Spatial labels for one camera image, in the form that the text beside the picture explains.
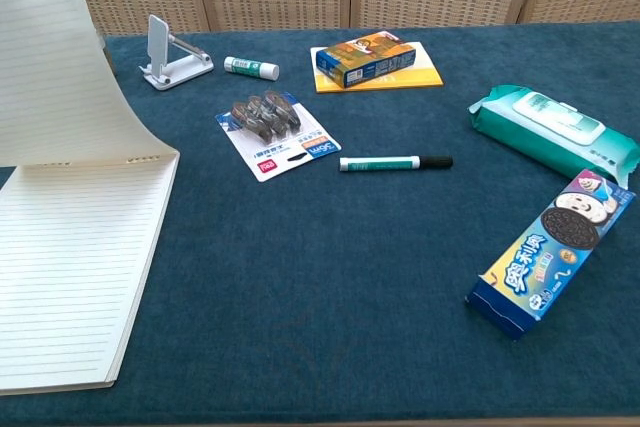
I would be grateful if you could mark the correction tape blister pack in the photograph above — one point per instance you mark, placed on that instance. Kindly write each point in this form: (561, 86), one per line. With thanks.
(275, 142)

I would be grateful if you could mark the tan spiral notepad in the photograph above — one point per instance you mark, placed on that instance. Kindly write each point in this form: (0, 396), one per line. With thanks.
(75, 247)

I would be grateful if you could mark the yellow notepad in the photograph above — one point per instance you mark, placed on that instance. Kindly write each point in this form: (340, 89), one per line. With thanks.
(420, 78)

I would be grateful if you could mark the blue cookie box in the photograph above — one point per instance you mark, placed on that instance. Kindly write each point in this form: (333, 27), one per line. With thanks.
(545, 257)

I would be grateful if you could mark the orange blue cardboard box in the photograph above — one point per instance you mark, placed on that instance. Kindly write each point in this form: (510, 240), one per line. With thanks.
(365, 59)

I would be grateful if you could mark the green marker with black cap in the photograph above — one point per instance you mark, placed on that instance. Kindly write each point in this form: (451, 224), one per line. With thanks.
(385, 163)

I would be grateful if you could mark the teal wet wipes pack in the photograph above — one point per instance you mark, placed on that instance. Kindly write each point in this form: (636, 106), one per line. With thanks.
(545, 129)

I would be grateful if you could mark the white folding phone stand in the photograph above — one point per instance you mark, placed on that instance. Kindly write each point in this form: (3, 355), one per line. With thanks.
(160, 47)

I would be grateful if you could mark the green white glue stick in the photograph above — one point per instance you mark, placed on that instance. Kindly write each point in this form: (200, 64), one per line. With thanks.
(250, 68)

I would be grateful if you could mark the dark blue table cloth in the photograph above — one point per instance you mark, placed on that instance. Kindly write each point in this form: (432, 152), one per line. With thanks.
(310, 272)

